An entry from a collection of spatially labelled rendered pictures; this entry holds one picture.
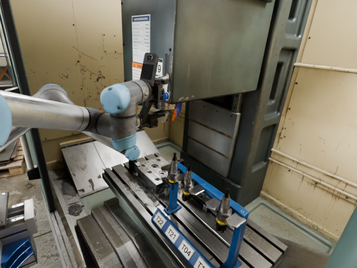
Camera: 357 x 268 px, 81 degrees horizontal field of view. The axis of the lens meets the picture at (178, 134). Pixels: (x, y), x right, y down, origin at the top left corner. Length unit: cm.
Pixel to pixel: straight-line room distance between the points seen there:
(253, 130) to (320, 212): 79
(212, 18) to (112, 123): 61
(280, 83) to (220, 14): 81
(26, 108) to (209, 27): 73
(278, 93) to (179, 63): 97
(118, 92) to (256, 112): 103
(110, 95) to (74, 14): 155
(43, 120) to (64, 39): 150
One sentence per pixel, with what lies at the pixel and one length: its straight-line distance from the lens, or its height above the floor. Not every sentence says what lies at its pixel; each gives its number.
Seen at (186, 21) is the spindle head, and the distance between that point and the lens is 89.
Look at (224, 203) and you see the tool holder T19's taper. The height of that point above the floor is 127.
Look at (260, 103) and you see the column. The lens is 142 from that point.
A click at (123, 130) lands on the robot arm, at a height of 159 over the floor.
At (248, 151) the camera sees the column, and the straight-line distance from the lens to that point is 153.
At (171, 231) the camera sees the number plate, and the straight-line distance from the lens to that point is 118.
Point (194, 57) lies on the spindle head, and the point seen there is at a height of 177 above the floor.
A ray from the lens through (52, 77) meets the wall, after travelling 206.
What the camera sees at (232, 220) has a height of 122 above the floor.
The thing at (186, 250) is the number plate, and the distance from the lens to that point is 112.
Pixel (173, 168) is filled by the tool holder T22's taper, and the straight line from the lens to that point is 106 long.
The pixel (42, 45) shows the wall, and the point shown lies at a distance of 203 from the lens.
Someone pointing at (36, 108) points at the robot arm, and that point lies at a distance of 58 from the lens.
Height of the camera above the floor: 183
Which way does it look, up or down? 24 degrees down
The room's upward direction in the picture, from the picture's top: 4 degrees clockwise
